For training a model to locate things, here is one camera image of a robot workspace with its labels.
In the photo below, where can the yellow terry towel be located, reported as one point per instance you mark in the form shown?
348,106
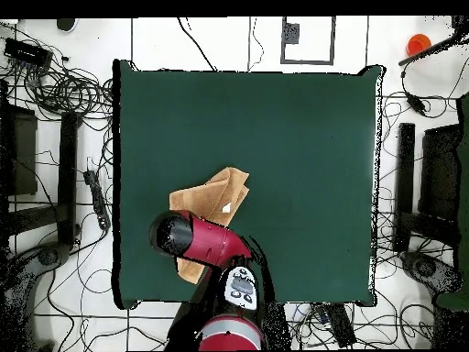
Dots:
205,200

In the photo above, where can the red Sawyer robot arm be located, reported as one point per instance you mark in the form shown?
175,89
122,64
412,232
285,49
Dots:
209,242

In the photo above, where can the black flat panel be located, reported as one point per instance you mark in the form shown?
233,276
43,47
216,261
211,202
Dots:
22,154
439,172

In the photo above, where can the dark green table cloth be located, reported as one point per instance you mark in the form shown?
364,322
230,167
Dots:
293,165

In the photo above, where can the black power strip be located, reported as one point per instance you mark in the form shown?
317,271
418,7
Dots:
98,200
340,326

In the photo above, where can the black upright bar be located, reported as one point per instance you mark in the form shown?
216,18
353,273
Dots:
67,176
405,183

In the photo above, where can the dark grey square plate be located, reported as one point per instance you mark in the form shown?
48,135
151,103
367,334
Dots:
291,33

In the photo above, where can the black chair base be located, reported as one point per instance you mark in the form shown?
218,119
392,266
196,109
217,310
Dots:
427,269
47,256

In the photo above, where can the black power adapter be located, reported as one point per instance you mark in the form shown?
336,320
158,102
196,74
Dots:
416,103

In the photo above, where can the orange cup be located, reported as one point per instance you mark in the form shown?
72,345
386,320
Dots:
417,44

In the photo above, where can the dark oval object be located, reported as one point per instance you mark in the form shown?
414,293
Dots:
66,24

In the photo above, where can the black rod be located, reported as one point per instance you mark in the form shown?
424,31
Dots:
428,49

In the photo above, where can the black network box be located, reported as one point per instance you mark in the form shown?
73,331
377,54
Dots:
27,53

